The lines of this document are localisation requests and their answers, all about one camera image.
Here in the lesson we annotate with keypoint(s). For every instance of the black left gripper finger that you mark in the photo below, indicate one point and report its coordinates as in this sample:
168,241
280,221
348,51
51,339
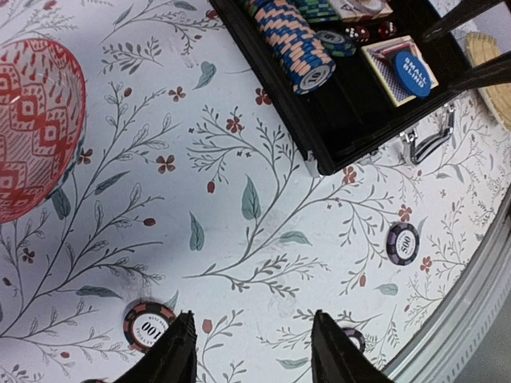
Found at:
494,72
463,12

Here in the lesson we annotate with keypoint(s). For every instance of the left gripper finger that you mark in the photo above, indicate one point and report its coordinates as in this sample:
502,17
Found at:
335,358
173,358

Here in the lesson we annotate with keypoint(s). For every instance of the poker chip low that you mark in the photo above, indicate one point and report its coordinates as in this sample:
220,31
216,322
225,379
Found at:
144,323

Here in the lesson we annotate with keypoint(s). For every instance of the red card deck box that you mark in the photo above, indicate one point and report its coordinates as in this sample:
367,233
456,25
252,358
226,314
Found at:
356,11

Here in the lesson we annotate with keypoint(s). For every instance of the poker chip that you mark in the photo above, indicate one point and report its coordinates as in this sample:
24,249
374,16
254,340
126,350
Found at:
402,244
356,337

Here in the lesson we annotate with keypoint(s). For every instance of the woven bamboo tray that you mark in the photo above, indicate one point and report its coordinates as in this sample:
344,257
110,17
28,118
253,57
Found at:
479,49

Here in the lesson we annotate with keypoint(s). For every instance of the red dice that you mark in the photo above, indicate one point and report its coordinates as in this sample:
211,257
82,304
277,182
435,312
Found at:
379,32

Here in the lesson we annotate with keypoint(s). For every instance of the blue small blind button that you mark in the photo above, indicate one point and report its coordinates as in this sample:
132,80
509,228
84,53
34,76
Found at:
412,74

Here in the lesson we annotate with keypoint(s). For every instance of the blue card deck box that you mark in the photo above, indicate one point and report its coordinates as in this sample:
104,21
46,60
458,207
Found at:
380,58

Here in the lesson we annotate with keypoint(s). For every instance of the green chip row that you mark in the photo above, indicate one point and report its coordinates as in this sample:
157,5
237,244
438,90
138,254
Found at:
322,17

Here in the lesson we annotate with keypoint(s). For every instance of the blue white chip row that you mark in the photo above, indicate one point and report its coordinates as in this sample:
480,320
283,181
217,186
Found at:
301,54

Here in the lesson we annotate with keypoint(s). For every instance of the black poker case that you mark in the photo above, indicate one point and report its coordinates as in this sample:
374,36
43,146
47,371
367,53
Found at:
351,115

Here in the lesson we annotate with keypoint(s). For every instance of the chrome case handle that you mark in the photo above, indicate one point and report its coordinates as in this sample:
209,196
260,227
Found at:
415,151

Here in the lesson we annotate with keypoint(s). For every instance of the front aluminium rail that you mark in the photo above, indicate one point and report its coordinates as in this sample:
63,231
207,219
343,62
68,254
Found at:
444,345

